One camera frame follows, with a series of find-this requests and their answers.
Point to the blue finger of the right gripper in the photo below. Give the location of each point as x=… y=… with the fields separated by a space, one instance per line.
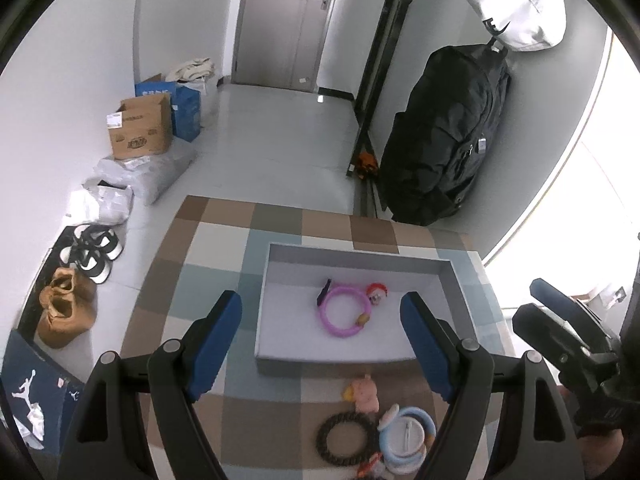
x=587 y=325

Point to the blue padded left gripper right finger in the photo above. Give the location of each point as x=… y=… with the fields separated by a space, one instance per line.
x=430 y=342

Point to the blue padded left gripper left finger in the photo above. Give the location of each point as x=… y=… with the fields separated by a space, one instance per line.
x=207 y=343

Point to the pink pig toy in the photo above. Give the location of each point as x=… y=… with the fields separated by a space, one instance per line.
x=362 y=393

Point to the white round badge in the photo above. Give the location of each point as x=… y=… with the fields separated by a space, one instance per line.
x=403 y=445

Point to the clear red keychain charm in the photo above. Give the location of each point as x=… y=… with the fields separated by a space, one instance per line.
x=372 y=469

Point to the person hand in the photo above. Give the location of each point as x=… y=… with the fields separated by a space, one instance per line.
x=601 y=434

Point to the checkered table cloth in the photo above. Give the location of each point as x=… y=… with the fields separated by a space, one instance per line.
x=260 y=426

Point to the grey open storage box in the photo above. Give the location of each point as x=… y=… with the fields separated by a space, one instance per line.
x=333 y=312

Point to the black white sandals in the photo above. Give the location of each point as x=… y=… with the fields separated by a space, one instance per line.
x=92 y=249

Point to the brown boots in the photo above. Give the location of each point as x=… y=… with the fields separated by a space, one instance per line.
x=67 y=307

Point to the white plastic bag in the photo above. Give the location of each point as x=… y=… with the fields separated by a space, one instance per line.
x=99 y=204

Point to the grey plastic parcel bag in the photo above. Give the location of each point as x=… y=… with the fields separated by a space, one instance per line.
x=148 y=176

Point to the blue jordan shoe box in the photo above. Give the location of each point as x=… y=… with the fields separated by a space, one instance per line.
x=42 y=395

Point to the black backpack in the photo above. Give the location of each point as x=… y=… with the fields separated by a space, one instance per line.
x=441 y=139

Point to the brown cardboard box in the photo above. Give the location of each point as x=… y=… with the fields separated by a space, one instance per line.
x=141 y=126

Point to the blue cardboard box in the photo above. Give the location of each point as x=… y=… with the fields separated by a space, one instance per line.
x=185 y=105

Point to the cream tote bag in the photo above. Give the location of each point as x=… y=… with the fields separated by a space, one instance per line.
x=193 y=70

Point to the grey door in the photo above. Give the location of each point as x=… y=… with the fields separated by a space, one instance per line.
x=279 y=43

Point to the black coat stand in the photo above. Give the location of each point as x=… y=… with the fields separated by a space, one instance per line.
x=380 y=57

